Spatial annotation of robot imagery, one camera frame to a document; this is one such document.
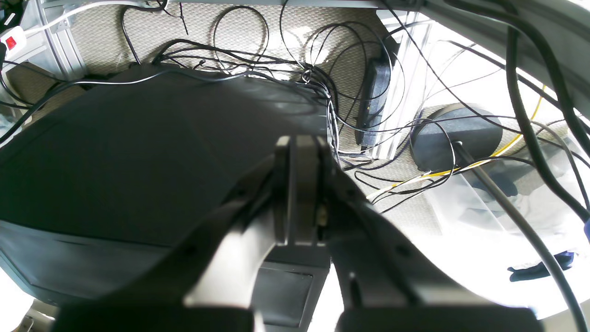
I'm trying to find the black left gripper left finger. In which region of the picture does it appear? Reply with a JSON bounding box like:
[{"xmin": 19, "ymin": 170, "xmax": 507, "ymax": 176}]
[{"xmin": 55, "ymin": 136, "xmax": 292, "ymax": 332}]

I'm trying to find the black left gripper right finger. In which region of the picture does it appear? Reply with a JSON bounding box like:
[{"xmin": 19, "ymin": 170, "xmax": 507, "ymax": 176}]
[{"xmin": 295, "ymin": 135, "xmax": 543, "ymax": 332}]

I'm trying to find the dark blue t-shirt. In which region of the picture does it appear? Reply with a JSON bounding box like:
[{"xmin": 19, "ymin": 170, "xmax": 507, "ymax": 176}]
[{"xmin": 507, "ymin": 251, "xmax": 577, "ymax": 282}]

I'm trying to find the round black stand base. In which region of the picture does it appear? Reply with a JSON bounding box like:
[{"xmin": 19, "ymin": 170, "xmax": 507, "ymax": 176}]
[{"xmin": 410, "ymin": 103, "xmax": 503, "ymax": 173}]

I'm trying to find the black power adapter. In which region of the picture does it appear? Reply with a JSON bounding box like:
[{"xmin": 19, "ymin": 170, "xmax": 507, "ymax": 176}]
[{"xmin": 355, "ymin": 58, "xmax": 390, "ymax": 148}]

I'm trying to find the white power strip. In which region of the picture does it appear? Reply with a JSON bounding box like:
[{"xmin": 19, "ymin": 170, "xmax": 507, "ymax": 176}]
[{"xmin": 0, "ymin": 25, "xmax": 27, "ymax": 60}]

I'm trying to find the yellow cable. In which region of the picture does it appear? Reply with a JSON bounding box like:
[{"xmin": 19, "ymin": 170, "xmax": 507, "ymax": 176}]
[{"xmin": 369, "ymin": 83, "xmax": 547, "ymax": 194}]

